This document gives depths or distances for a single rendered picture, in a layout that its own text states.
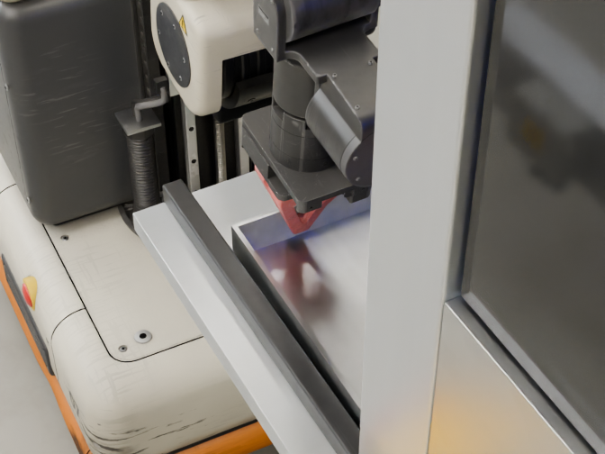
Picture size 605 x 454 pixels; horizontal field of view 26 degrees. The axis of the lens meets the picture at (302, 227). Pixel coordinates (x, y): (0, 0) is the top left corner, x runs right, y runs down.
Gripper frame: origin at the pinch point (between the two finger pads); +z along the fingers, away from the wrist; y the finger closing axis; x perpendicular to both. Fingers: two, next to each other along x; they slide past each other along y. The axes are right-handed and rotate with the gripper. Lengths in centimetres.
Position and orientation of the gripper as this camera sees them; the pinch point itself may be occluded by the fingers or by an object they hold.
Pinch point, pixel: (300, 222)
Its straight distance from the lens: 107.3
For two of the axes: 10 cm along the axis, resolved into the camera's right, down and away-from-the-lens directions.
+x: 8.8, -3.2, 3.4
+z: -0.6, 6.5, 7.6
